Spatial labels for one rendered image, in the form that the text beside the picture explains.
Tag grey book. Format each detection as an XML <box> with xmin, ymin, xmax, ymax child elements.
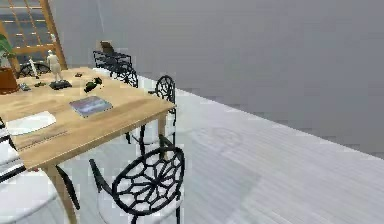
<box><xmin>68</xmin><ymin>95</ymin><xmax>114</xmax><ymax>119</ymax></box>

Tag small black object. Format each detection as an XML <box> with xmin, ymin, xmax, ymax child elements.
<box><xmin>83</xmin><ymin>76</ymin><xmax>104</xmax><ymax>94</ymax></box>

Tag white human figurine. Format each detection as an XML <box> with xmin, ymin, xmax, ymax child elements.
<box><xmin>46</xmin><ymin>49</ymin><xmax>73</xmax><ymax>91</ymax></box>

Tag brown plant pot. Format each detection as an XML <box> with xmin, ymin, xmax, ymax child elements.
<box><xmin>0</xmin><ymin>66</ymin><xmax>20</xmax><ymax>95</ymax></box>

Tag light wooden dining table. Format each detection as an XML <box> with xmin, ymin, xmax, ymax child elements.
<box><xmin>0</xmin><ymin>66</ymin><xmax>177</xmax><ymax>224</ymax></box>

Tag white plate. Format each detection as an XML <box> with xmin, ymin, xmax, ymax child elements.
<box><xmin>5</xmin><ymin>110</ymin><xmax>57</xmax><ymax>137</ymax></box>

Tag green house plant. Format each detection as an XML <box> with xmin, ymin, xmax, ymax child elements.
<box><xmin>0</xmin><ymin>33</ymin><xmax>17</xmax><ymax>68</ymax></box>

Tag black lattice back chair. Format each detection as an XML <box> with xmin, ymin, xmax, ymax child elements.
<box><xmin>0</xmin><ymin>117</ymin><xmax>81</xmax><ymax>224</ymax></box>
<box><xmin>109</xmin><ymin>62</ymin><xmax>139</xmax><ymax>89</ymax></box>
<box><xmin>125</xmin><ymin>75</ymin><xmax>178</xmax><ymax>155</ymax></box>
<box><xmin>88</xmin><ymin>145</ymin><xmax>186</xmax><ymax>224</ymax></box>
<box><xmin>16</xmin><ymin>61</ymin><xmax>52</xmax><ymax>79</ymax></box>

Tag black wire rack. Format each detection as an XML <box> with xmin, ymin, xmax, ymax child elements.
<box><xmin>92</xmin><ymin>50</ymin><xmax>133</xmax><ymax>72</ymax></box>

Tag white candle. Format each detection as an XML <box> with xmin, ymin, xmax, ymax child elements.
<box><xmin>29</xmin><ymin>58</ymin><xmax>40</xmax><ymax>80</ymax></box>

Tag brown box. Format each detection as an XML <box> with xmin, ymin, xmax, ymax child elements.
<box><xmin>99</xmin><ymin>40</ymin><xmax>115</xmax><ymax>54</ymax></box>

